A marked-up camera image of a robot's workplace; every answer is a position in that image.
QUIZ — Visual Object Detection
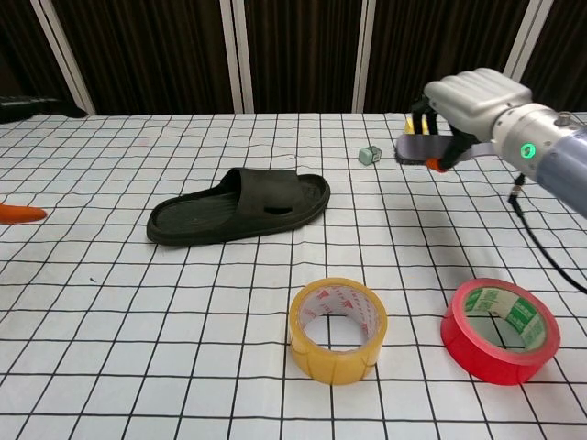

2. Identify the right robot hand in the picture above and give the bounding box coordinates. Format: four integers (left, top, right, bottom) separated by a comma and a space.
410, 67, 536, 173

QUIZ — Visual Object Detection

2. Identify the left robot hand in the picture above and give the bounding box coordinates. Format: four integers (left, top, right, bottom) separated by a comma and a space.
0, 94, 87, 226

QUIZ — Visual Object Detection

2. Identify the grey card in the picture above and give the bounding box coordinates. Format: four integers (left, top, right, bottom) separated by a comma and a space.
394, 132, 499, 166

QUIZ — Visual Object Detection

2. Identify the black rubber slipper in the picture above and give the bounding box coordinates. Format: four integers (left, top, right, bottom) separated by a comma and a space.
146, 167, 331, 248

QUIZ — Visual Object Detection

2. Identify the yellow foam cube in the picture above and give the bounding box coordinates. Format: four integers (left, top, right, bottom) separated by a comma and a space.
403, 116, 432, 136

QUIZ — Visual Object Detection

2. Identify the checkered white tablecloth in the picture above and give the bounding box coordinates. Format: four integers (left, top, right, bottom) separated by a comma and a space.
0, 109, 587, 440

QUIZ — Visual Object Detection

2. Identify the black pleated curtain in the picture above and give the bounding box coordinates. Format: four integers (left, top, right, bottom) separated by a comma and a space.
0, 0, 587, 116

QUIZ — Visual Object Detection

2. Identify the red tape roll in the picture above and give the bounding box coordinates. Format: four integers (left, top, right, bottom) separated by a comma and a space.
439, 278, 561, 386

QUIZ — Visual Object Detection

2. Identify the yellow tape roll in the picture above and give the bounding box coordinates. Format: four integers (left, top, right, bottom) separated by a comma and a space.
288, 277, 389, 386

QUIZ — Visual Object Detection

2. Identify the white aluminium frame post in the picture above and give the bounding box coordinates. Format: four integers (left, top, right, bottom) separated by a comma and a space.
502, 0, 548, 88
30, 0, 96, 116
218, 0, 256, 115
351, 0, 382, 114

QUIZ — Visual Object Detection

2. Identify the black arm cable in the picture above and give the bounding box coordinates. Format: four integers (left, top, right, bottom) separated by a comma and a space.
507, 172, 587, 294

